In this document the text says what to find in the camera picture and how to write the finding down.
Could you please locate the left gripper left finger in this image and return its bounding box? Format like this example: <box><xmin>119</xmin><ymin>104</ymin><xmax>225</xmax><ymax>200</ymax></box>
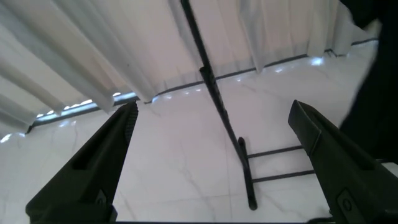
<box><xmin>25</xmin><ymin>100</ymin><xmax>139</xmax><ymax>223</ymax></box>

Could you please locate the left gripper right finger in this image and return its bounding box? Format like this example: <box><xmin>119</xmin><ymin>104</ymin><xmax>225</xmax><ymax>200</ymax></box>
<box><xmin>287</xmin><ymin>99</ymin><xmax>398</xmax><ymax>223</ymax></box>

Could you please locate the black garment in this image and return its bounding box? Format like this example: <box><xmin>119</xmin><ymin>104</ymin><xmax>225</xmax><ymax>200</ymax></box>
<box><xmin>338</xmin><ymin>0</ymin><xmax>398</xmax><ymax>163</ymax></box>

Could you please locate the black clothes rack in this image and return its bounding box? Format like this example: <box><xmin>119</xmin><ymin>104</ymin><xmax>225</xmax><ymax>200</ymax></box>
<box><xmin>180</xmin><ymin>0</ymin><xmax>315</xmax><ymax>211</ymax></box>

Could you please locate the white curtain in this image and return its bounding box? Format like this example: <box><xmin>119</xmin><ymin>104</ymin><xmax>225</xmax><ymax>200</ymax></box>
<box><xmin>0</xmin><ymin>0</ymin><xmax>379</xmax><ymax>139</ymax></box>

